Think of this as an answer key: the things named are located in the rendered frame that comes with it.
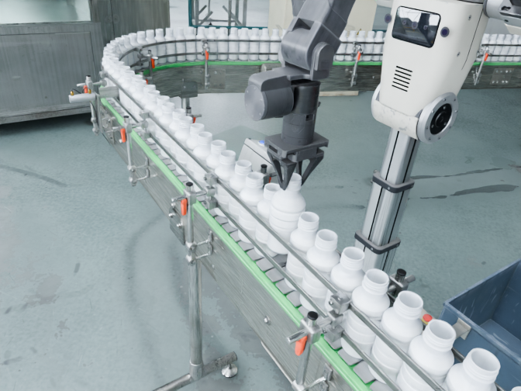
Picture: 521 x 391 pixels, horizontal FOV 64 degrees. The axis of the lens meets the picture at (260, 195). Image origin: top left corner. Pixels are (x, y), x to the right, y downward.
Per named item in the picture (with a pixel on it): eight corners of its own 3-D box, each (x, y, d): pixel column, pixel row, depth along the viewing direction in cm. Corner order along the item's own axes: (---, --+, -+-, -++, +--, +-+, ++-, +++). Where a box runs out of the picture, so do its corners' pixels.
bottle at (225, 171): (232, 220, 104) (234, 161, 95) (210, 214, 105) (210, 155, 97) (241, 209, 109) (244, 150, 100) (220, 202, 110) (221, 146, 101)
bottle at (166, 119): (160, 151, 133) (156, 101, 124) (178, 150, 135) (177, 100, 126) (162, 160, 128) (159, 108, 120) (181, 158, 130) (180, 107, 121)
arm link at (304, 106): (329, 77, 68) (307, 68, 72) (295, 82, 65) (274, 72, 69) (322, 118, 72) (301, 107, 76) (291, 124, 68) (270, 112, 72)
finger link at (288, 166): (314, 191, 79) (321, 146, 74) (283, 200, 76) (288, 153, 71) (292, 175, 84) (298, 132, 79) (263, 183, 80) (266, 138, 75)
